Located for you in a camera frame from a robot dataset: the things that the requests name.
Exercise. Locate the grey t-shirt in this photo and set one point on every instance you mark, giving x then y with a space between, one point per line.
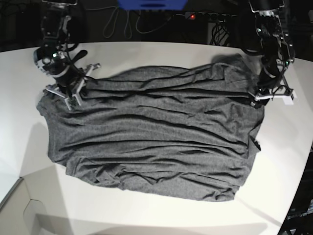
186 133

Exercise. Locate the blue box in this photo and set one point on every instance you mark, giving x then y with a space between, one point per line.
152 4

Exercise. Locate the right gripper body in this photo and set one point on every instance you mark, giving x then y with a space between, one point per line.
69 80

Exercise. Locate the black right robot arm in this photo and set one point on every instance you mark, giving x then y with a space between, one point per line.
54 25

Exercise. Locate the black power strip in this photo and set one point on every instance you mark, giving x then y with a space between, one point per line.
211 17

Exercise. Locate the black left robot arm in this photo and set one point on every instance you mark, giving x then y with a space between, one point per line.
271 26

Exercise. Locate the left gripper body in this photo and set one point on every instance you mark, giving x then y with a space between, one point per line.
271 87

